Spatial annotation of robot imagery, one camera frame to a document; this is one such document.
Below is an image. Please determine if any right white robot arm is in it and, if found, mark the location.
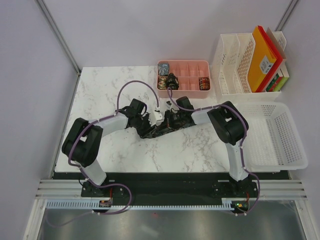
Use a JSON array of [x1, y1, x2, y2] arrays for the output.
[[158, 96, 250, 197]]

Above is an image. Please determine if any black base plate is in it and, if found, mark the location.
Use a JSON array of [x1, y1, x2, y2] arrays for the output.
[[53, 171, 290, 214]]

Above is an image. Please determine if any pink compartment organizer box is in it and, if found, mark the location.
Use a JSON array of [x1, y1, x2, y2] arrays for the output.
[[155, 60, 213, 99]]

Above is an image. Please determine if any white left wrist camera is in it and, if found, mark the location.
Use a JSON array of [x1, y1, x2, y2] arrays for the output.
[[150, 107, 165, 126]]

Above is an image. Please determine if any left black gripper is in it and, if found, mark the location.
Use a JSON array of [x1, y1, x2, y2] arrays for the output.
[[134, 113, 157, 140]]

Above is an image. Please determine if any green book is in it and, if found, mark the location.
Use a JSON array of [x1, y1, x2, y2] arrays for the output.
[[265, 74, 289, 92]]

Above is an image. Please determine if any orange folder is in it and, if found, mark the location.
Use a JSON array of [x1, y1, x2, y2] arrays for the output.
[[247, 25, 277, 93]]

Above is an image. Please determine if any white slotted cable duct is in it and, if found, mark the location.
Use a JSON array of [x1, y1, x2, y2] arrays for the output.
[[45, 198, 235, 211]]

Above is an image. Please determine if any black rolled tie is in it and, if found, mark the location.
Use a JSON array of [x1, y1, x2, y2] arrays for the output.
[[166, 73, 180, 90]]

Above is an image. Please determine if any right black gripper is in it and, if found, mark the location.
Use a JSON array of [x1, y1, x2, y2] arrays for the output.
[[157, 110, 185, 134]]

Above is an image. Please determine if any white perforated plastic basket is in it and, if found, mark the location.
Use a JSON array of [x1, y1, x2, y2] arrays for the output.
[[236, 101, 308, 172]]

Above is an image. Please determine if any red rolled tie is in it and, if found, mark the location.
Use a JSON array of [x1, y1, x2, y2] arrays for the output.
[[198, 77, 211, 91]]

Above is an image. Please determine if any beige floral rolled tie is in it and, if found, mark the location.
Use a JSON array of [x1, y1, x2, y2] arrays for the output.
[[157, 76, 168, 90]]

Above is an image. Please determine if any grey rolled tie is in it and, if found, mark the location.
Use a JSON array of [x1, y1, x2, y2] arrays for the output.
[[157, 62, 170, 76]]

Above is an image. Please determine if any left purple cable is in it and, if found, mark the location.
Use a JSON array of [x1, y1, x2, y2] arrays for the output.
[[46, 80, 161, 229]]

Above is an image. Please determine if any dark floral patterned tie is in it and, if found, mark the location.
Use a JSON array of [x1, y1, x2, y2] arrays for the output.
[[136, 120, 196, 139]]

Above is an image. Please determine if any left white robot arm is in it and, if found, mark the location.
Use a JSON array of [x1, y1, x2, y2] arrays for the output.
[[61, 99, 164, 197]]

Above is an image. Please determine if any brown cardboard folder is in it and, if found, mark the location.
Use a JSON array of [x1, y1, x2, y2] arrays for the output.
[[266, 27, 287, 61]]

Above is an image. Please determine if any purple cable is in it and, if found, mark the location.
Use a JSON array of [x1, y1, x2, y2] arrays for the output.
[[166, 87, 262, 217], [46, 80, 161, 229]]

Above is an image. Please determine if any red folder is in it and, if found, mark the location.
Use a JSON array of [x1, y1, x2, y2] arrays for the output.
[[256, 28, 286, 93]]

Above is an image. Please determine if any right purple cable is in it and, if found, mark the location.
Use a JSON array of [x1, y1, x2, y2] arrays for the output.
[[166, 87, 262, 217]]

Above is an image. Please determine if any white file organizer rack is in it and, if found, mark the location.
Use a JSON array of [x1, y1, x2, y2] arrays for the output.
[[211, 33, 281, 102]]

